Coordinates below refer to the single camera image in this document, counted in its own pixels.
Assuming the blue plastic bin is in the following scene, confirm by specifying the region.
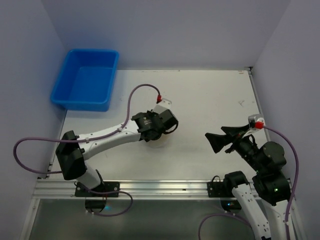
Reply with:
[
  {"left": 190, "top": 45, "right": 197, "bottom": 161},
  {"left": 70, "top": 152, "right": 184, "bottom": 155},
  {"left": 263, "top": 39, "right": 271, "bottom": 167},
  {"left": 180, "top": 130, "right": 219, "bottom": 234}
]
[{"left": 50, "top": 48, "right": 119, "bottom": 112}]

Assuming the white mesh laundry bag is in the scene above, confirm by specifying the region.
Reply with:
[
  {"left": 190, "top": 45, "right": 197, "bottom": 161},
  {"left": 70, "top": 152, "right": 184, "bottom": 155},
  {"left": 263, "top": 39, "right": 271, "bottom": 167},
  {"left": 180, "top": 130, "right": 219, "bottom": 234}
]
[{"left": 146, "top": 134, "right": 170, "bottom": 148}]

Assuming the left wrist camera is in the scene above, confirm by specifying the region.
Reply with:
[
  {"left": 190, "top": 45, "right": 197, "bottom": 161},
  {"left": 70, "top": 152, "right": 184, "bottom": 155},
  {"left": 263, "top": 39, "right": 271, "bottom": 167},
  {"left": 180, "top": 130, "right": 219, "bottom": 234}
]
[{"left": 152, "top": 98, "right": 172, "bottom": 114}]

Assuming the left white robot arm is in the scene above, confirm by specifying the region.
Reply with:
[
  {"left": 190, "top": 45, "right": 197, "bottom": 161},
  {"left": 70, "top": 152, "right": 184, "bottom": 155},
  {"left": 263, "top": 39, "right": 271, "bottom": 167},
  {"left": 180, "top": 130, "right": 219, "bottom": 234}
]
[{"left": 55, "top": 109, "right": 179, "bottom": 192}]

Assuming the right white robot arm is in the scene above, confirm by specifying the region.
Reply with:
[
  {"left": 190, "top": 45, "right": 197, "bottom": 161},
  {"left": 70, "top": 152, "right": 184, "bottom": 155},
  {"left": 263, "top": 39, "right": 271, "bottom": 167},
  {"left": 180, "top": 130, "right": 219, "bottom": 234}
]
[{"left": 205, "top": 121, "right": 291, "bottom": 240}]

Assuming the aluminium mounting rail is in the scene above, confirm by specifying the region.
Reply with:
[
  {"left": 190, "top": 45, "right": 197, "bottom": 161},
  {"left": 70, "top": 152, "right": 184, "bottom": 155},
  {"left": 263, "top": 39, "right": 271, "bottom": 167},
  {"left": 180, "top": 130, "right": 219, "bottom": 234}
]
[{"left": 31, "top": 178, "right": 296, "bottom": 201}]

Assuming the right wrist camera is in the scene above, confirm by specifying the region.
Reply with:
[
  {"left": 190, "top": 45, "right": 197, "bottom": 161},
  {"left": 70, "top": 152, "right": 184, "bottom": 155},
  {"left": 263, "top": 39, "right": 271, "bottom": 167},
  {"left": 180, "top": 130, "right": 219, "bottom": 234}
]
[{"left": 248, "top": 114, "right": 265, "bottom": 130}]

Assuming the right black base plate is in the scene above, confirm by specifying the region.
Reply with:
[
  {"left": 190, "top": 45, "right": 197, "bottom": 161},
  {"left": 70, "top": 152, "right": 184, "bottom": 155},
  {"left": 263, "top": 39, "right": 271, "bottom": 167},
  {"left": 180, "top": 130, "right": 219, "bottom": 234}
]
[{"left": 206, "top": 175, "right": 234, "bottom": 198}]

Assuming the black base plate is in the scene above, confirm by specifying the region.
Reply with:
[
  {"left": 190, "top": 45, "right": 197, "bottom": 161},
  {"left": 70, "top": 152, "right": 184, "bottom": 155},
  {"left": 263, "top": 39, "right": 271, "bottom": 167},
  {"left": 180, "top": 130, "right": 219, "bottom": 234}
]
[
  {"left": 74, "top": 181, "right": 120, "bottom": 198},
  {"left": 206, "top": 175, "right": 234, "bottom": 198}
]

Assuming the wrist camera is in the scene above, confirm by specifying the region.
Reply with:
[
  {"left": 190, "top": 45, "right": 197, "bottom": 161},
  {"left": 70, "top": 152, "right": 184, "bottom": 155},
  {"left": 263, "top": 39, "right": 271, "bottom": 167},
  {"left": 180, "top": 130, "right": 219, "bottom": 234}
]
[
  {"left": 248, "top": 114, "right": 265, "bottom": 130},
  {"left": 152, "top": 98, "right": 172, "bottom": 114}
]

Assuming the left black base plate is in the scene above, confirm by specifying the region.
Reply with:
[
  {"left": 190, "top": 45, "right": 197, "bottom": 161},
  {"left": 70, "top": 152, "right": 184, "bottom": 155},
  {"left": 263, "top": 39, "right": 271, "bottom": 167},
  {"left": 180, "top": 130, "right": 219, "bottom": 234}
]
[{"left": 74, "top": 181, "right": 120, "bottom": 198}]

